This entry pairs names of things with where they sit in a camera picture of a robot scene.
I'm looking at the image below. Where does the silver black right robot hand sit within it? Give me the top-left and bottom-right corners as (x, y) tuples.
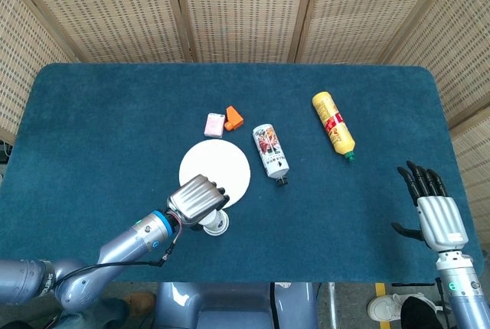
(390, 160), (469, 253)

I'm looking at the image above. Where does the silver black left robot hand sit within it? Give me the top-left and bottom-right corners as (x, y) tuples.
(167, 174), (230, 233)

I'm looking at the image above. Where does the white paper cup green print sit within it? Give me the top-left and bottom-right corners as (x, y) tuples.
(201, 209), (231, 234)

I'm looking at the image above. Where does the white round plate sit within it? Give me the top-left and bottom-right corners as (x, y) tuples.
(178, 138), (252, 210)

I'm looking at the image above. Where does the pink small box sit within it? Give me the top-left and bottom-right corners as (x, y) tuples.
(203, 112), (226, 139)

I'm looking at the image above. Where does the white printed spray can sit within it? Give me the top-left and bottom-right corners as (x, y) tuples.
(252, 124), (291, 187)

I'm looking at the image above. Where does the black trouser leg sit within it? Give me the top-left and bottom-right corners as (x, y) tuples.
(400, 295), (441, 329)

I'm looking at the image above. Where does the orange plastic block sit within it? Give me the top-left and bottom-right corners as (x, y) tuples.
(224, 106), (244, 132)

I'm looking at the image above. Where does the white sneaker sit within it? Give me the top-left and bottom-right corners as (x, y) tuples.
(367, 293), (437, 323)

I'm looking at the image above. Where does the blue-grey robot torso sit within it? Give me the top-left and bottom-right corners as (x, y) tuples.
(155, 282), (319, 329)

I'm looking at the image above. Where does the blue felt table cover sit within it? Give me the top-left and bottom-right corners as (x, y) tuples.
(0, 63), (484, 283)

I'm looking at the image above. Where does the brown shoe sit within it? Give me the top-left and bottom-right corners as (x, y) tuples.
(122, 291), (157, 318)

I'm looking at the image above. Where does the metal table leg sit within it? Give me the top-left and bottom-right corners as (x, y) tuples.
(328, 282), (340, 329)

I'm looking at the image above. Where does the blue jeans leg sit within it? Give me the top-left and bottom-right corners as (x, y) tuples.
(53, 297), (130, 329)

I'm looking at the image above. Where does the yellow squeeze bottle green cap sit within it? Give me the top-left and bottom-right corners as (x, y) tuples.
(312, 91), (357, 163)

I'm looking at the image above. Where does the woven bamboo folding screen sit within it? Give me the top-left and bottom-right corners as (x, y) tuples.
(0, 0), (490, 226)

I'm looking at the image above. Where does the black left hand cable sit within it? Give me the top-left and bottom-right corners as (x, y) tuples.
(55, 224), (183, 288)

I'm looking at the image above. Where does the black torso cable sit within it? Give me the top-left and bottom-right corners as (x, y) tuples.
(269, 282), (278, 329)

